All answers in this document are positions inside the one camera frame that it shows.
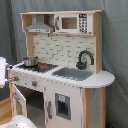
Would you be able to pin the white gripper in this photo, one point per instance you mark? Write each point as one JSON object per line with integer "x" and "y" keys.
{"x": 3, "y": 66}

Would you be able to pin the white oven door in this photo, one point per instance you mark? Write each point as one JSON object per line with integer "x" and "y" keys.
{"x": 19, "y": 102}

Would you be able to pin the left red stove knob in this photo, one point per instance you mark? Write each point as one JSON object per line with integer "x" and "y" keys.
{"x": 15, "y": 78}

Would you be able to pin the wooden toy kitchen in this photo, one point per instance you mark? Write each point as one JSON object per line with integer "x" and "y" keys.
{"x": 64, "y": 49}

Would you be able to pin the red stove knob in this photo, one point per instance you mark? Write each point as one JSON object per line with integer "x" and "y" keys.
{"x": 34, "y": 83}
{"x": 15, "y": 78}

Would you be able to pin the black stovetop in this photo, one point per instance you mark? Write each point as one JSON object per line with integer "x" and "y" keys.
{"x": 40, "y": 67}

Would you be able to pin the grey cabinet door handle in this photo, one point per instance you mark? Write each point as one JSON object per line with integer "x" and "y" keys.
{"x": 49, "y": 110}

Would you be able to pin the grey ice dispenser panel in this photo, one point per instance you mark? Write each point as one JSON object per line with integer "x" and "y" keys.
{"x": 62, "y": 104}

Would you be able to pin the grey sink basin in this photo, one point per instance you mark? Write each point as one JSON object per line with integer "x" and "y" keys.
{"x": 73, "y": 74}

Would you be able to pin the small metal pot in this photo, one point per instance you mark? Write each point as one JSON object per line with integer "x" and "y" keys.
{"x": 31, "y": 60}

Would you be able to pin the right red stove knob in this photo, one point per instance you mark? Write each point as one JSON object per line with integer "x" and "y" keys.
{"x": 34, "y": 83}

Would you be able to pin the grey backdrop curtain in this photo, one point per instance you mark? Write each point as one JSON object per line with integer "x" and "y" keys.
{"x": 114, "y": 46}

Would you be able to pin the toy microwave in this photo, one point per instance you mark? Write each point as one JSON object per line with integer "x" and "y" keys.
{"x": 73, "y": 23}

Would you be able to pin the silver range hood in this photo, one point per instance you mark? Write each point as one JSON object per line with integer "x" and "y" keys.
{"x": 40, "y": 26}

